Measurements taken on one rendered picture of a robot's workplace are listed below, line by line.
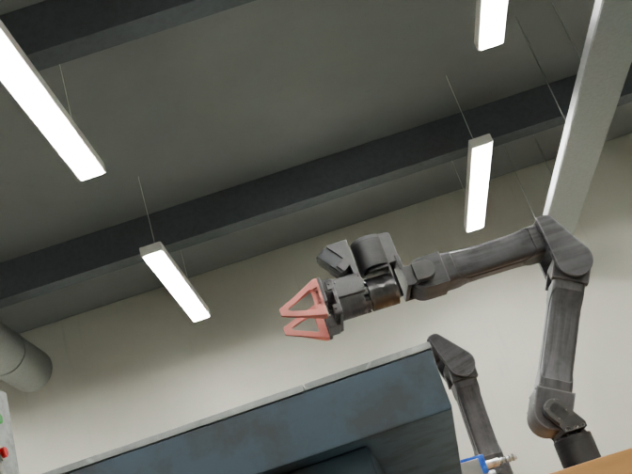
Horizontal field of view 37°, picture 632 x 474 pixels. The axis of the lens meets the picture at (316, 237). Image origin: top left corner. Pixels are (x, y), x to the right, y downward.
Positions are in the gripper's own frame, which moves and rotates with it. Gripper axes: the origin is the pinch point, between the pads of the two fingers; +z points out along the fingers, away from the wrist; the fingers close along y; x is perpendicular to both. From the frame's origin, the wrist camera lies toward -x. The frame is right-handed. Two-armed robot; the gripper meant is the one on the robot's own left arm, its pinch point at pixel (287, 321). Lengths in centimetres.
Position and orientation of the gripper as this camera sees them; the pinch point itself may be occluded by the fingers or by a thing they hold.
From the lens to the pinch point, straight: 160.6
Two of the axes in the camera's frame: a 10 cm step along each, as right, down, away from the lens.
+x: 3.0, 8.6, -4.0
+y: -0.4, -4.1, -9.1
